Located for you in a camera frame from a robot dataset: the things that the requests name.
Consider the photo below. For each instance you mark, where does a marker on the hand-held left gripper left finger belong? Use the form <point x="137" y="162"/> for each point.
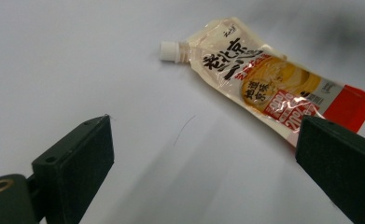
<point x="74" y="168"/>

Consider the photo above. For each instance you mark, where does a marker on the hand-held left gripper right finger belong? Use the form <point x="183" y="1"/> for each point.
<point x="342" y="161"/>

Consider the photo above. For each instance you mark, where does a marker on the cream sauce pouch with spout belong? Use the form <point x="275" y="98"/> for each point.
<point x="261" y="77"/>

